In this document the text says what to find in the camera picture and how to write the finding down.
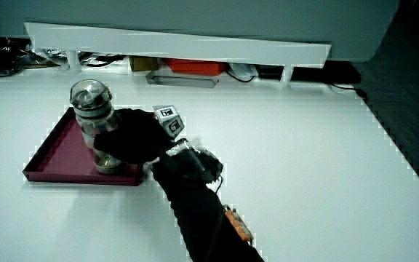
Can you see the person's right hand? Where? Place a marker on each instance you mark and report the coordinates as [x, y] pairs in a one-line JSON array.
[[136, 138]]

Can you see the clear bottle with metal base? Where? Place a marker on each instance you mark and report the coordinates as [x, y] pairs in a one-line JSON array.
[[91, 109]]

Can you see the grey flat tray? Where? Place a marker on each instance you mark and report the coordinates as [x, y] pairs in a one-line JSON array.
[[158, 81]]

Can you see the brown cardboard box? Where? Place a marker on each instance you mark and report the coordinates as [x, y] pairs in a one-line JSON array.
[[143, 63]]

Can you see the maroon tray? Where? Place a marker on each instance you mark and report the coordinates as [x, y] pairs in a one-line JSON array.
[[64, 160]]

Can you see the orange box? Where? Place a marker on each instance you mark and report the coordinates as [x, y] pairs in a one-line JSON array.
[[195, 67]]

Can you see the white desk shelf riser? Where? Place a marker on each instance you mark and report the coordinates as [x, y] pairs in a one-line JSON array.
[[180, 45]]

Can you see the white plastic bag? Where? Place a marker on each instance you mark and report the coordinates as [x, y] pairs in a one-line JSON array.
[[244, 70]]

